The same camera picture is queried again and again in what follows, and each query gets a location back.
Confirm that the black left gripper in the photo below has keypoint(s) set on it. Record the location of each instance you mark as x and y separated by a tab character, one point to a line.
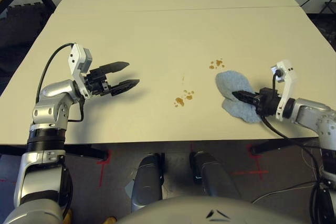
98	83

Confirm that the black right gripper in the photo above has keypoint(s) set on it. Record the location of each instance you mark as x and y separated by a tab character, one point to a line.
267	100

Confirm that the light blue terry rag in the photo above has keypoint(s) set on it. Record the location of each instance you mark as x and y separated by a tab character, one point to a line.
231	82

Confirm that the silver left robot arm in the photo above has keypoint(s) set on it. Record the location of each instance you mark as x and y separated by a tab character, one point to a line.
52	93

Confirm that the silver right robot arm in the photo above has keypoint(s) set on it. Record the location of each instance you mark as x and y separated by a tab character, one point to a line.
309	112

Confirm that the small brown liquid spill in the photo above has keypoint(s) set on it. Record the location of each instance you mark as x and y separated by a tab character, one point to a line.
218	63

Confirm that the black table foot bar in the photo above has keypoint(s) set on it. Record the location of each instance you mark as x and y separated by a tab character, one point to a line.
267	146
89	151

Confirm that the large brown liquid spill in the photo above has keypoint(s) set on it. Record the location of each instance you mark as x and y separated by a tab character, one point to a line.
179	100

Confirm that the red floor tape cross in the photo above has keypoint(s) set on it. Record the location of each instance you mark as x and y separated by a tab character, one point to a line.
258	172

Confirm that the grey right robot leg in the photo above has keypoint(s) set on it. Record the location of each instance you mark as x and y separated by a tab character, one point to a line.
212	176

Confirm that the grey robot leg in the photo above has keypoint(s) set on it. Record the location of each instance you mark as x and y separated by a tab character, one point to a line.
147	182
212	176

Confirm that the grey left robot leg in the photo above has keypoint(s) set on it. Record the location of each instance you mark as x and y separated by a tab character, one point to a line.
147	182

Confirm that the grey paper scrap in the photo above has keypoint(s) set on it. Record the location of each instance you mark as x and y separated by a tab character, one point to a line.
128	190

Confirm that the black foam puzzle mat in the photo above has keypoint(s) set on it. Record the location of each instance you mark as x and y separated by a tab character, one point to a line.
21	19

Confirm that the grey robot torso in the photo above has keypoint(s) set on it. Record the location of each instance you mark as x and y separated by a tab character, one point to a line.
210	208

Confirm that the black metal rack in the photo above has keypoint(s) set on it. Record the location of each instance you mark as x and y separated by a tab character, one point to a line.
329	5

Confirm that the yellow rounded object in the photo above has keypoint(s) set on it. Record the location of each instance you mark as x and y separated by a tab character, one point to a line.
110	221

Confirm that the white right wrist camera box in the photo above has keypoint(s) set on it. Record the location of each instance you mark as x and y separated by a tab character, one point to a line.
288	82

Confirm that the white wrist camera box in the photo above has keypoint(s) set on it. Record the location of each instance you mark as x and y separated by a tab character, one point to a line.
76	61
288	82

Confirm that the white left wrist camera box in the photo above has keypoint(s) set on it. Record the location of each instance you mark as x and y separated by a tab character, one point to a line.
76	61

